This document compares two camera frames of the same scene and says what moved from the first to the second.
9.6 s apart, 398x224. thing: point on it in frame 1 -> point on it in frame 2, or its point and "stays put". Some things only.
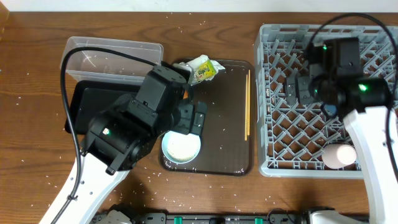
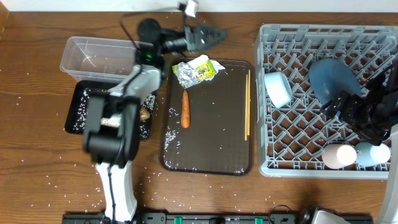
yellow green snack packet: (206, 70) stays put
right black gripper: (298, 89) -> (347, 109)
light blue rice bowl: (180, 147) -> (278, 88)
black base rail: (214, 218) stays put
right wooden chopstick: (249, 103) stays put
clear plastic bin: (93, 65) stays put
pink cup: (336, 156) stays put
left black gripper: (193, 118) -> (191, 39)
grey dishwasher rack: (291, 139) stays put
